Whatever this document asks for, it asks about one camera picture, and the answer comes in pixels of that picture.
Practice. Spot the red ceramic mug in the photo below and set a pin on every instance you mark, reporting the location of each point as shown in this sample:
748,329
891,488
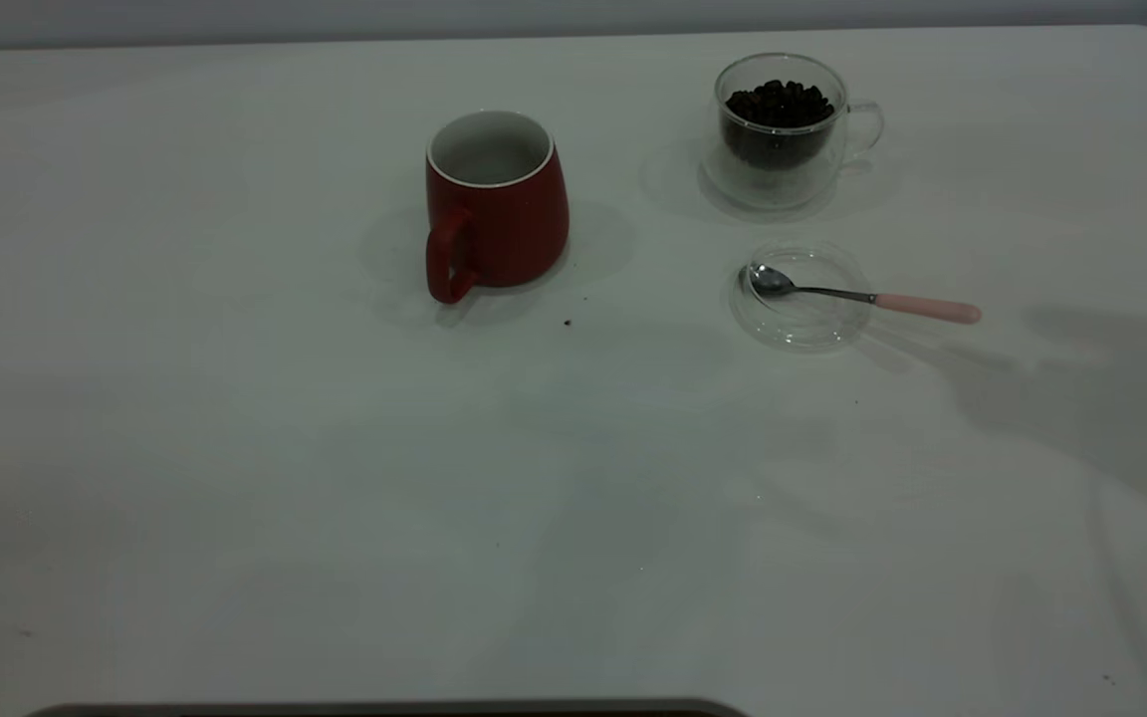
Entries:
514,229

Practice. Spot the dark roasted coffee beans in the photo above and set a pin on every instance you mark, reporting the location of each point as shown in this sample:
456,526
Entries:
778,110

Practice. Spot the clear glass saucer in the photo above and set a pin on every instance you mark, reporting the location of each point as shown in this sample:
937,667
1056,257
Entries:
802,331

